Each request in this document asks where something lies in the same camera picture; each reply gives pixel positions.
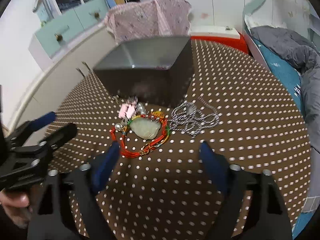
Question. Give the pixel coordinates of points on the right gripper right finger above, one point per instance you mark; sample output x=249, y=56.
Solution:
x=267, y=216

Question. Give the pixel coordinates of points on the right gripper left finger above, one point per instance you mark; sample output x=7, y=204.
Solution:
x=52, y=216

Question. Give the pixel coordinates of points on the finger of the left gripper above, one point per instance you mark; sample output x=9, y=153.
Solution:
x=48, y=144
x=42, y=122

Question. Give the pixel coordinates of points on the grey metal jewelry box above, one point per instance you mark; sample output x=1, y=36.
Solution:
x=156, y=70

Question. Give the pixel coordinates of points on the left hand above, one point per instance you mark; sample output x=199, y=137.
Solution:
x=17, y=206

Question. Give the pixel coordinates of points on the beige curved cabinet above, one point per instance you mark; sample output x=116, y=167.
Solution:
x=69, y=68

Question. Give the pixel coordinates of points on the small gold earring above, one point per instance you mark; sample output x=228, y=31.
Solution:
x=116, y=98

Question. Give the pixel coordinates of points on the brown polka dot tablecloth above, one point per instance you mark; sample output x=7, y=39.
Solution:
x=166, y=194

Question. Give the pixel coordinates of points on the mint drawer unit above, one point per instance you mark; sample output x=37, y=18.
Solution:
x=64, y=23

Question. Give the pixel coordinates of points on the teal bed sheet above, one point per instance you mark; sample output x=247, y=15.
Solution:
x=291, y=79

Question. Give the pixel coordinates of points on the pink checkered bear cloth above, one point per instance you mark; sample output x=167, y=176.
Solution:
x=136, y=20

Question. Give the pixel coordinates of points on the grey duvet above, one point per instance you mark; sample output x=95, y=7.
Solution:
x=304, y=57

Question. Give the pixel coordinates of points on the red white storage box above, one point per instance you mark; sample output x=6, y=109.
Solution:
x=224, y=35

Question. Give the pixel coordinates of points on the mint bunk bed frame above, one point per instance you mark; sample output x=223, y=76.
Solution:
x=296, y=15

